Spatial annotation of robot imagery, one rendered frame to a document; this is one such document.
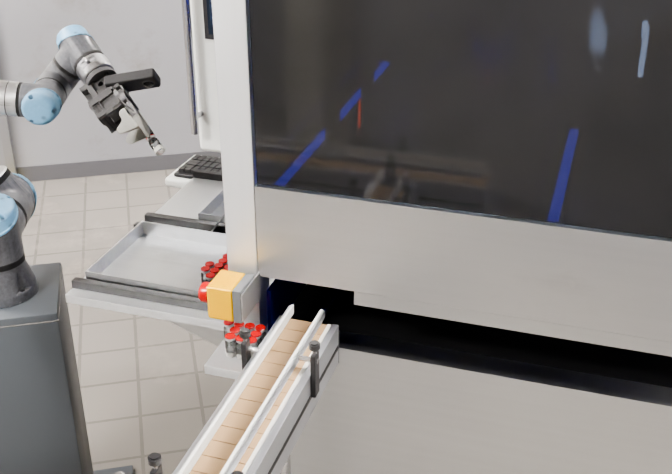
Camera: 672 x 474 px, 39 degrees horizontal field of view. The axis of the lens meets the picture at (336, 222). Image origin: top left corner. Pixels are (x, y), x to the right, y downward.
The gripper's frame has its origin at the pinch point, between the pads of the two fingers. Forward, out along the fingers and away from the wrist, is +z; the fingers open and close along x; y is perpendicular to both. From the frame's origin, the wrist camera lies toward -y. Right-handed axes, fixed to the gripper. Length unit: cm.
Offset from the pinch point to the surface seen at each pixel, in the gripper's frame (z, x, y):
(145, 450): 15, -113, 63
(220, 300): 42.5, 2.4, 7.2
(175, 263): 14.2, -26.8, 13.7
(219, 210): -1.3, -45.9, -1.0
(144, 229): -2.1, -33.3, 16.2
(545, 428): 94, -21, -29
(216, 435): 68, 16, 19
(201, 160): -37, -77, -4
